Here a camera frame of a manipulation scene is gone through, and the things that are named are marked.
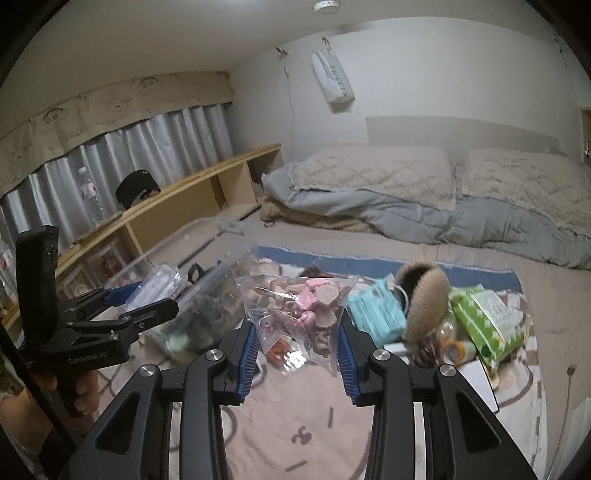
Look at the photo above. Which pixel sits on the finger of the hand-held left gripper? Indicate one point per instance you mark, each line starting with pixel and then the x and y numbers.
pixel 157 309
pixel 122 294

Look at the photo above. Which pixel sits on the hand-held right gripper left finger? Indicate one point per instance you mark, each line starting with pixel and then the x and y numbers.
pixel 247 364

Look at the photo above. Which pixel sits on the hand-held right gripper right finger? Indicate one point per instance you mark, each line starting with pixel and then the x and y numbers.
pixel 348 369

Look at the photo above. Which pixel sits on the clear pack of blue sachets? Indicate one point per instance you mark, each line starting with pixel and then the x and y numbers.
pixel 157 284

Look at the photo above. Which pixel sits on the clear plastic storage box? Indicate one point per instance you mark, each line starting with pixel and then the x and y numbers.
pixel 207 295

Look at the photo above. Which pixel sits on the clear bag of pink clips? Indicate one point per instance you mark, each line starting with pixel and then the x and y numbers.
pixel 300 314

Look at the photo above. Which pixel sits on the person's left forearm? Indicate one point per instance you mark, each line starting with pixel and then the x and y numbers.
pixel 23 415

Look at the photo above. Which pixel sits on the person's left hand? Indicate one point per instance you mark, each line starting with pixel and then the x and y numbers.
pixel 90 387

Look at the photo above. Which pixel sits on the slim white box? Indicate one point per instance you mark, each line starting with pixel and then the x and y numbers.
pixel 395 348

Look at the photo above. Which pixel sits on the teal wet wipes packet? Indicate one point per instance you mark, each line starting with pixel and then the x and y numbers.
pixel 374 314

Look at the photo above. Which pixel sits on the cartoon printed blanket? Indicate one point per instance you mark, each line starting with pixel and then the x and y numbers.
pixel 286 415

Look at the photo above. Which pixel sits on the brown hair claw clip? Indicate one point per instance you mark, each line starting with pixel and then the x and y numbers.
pixel 422 355

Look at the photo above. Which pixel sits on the clear water bottle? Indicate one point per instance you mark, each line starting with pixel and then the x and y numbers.
pixel 90 198

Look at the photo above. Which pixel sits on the white hoop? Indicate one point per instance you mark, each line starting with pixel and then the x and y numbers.
pixel 400 289

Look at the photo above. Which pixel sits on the beige fleece hat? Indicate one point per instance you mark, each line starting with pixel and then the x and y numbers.
pixel 427 304

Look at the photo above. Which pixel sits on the clear bag of beige bands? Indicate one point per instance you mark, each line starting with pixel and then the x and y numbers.
pixel 443 330

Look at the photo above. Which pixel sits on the orange tape roll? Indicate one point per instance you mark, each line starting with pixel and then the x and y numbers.
pixel 457 353

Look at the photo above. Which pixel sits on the black cap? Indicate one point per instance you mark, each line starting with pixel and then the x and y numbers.
pixel 134 184

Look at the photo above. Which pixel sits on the white box with black edge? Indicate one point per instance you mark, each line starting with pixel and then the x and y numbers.
pixel 478 374

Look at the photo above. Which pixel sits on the green dotted wipes packet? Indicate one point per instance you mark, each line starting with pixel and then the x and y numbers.
pixel 485 323

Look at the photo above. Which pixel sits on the wooden bedside shelf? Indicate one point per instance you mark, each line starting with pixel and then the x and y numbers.
pixel 231 180

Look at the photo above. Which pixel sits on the beige fleece blanket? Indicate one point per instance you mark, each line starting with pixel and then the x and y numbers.
pixel 314 219

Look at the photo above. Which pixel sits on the grey curtain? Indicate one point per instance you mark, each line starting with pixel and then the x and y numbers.
pixel 161 143

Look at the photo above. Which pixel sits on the grey duvet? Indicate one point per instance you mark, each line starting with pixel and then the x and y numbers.
pixel 415 217

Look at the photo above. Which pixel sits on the beige printed curtain valance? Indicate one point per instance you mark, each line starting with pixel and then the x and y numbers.
pixel 115 101

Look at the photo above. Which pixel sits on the beige quilted pillow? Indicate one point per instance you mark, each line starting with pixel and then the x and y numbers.
pixel 531 184
pixel 369 175

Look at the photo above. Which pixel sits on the thin back scratcher stick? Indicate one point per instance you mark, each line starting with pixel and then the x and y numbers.
pixel 571 369

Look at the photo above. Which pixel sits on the white headboard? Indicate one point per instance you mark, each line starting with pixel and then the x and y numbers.
pixel 438 134

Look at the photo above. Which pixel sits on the white paper bag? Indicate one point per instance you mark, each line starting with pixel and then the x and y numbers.
pixel 332 78

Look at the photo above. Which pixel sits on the white shelf cabinet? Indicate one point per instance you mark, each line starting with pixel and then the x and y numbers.
pixel 586 124

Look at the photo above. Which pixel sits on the round white ceiling fixture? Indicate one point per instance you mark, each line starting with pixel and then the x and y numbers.
pixel 327 5

